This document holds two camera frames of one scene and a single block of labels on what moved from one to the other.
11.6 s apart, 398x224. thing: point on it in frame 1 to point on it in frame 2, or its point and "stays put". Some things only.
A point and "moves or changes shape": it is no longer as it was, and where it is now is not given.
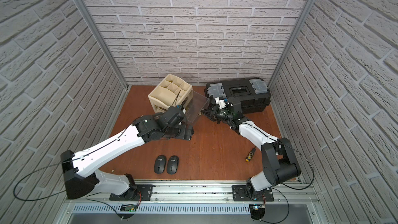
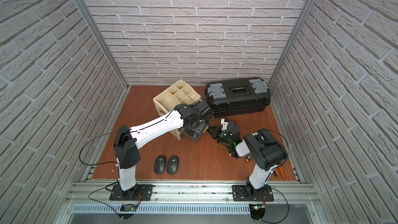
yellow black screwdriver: [250, 154] stays put
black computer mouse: [160, 164] stays put
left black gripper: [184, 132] to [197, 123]
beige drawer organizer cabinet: [171, 91] moves or changes shape
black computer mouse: [172, 164] stays put
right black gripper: [214, 113] to [216, 133]
